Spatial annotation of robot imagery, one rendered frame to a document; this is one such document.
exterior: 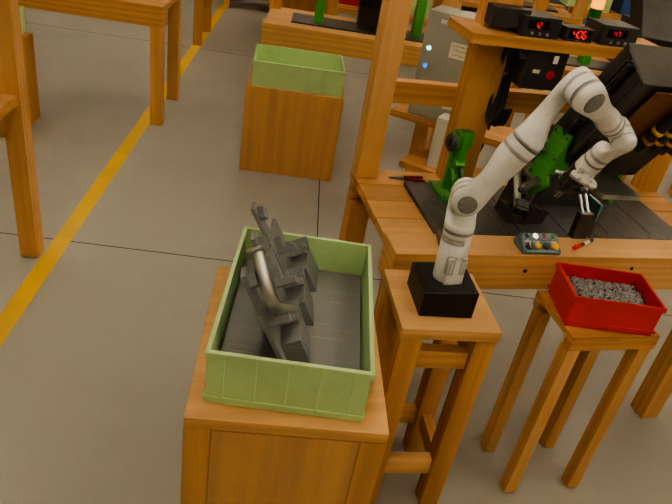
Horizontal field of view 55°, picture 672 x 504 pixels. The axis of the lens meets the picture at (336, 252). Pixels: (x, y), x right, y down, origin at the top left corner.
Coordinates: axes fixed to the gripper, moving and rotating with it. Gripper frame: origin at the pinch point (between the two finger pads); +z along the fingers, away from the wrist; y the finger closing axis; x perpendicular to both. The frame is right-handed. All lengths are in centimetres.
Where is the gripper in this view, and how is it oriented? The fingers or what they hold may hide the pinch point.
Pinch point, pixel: (558, 192)
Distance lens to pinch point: 229.1
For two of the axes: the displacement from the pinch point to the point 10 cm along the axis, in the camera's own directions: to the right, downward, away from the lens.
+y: -8.6, -5.0, -0.3
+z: -3.0, 4.6, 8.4
